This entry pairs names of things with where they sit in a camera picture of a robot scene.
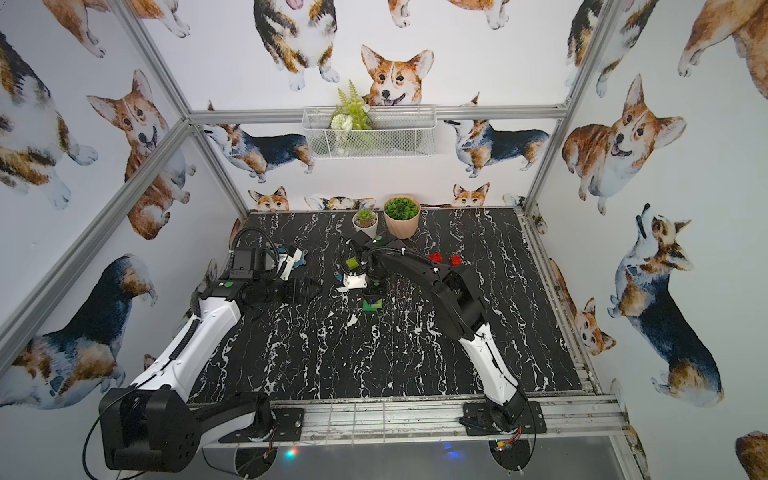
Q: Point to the green fern plant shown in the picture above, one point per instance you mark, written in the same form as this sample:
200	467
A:
352	113

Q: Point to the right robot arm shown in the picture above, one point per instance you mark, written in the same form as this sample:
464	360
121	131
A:
462	314

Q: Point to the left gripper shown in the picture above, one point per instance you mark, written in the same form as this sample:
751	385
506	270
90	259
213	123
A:
294	282

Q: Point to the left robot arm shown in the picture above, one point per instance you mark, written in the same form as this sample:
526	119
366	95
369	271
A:
150	426

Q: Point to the small white plant pot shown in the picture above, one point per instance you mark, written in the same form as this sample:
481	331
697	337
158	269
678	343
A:
366	221

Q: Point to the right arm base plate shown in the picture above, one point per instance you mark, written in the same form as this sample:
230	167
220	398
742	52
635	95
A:
482	419

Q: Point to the white wire basket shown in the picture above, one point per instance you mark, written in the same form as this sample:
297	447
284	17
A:
381	132

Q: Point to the aluminium front rail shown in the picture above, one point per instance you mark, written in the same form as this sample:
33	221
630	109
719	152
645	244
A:
426	419

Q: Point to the large beige plant pot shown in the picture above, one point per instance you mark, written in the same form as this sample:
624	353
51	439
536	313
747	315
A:
402	214

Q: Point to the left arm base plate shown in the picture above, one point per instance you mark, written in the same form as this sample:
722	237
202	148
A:
282	423

